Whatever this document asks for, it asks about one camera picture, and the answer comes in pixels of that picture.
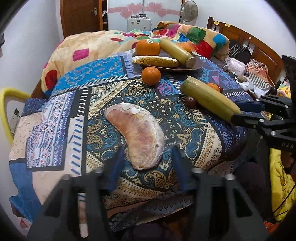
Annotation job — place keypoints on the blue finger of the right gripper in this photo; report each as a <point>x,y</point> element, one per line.
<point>250,106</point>
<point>245,120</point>

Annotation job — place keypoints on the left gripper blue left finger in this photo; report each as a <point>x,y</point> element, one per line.
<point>115,168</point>

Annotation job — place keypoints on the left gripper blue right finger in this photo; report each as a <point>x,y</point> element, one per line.
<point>183,169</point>

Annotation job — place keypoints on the yellow sugarcane piece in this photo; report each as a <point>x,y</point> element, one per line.
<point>210,98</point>
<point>185,58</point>

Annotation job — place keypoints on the small tangerine front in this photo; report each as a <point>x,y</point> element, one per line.
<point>214,86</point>

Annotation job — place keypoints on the wooden bed headboard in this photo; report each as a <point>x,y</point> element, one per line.
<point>258,49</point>

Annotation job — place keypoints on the dark brown round plate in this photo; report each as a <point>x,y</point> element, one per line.
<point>198,65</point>

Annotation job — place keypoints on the colourful patchwork blanket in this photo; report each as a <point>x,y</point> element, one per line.
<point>79,49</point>

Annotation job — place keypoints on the large orange on plate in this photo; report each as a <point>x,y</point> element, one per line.
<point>185,46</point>

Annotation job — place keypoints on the small tangerine near plate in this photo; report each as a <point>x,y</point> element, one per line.
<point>151,75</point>

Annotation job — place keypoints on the standing electric fan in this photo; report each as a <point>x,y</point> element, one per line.
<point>189,11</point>

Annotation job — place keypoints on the large orange with sticker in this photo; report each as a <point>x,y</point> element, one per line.
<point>147,48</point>

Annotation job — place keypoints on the white grey box device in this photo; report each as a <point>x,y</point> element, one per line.
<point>138,23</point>

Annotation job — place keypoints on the white wardrobe with hearts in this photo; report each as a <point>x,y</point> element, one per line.
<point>118,11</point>

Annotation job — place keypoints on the brown wooden door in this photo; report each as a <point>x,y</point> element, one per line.
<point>79,16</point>

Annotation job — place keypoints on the yellow curved chair frame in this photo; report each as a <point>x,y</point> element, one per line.
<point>11,98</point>

